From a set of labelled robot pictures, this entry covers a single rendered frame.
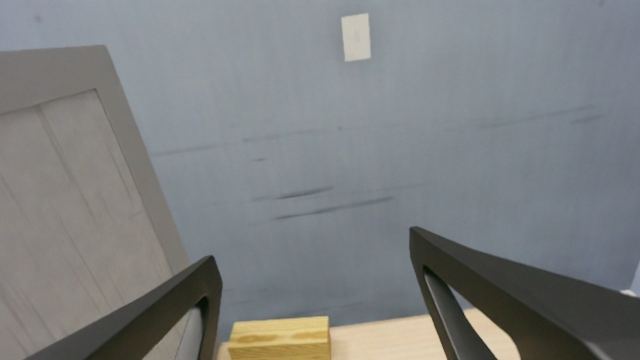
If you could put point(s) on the grey panel wall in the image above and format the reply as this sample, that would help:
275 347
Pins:
85 227

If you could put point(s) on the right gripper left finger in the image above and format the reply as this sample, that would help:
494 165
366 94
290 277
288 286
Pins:
132 331

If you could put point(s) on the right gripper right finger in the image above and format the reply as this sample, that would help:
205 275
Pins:
547 316

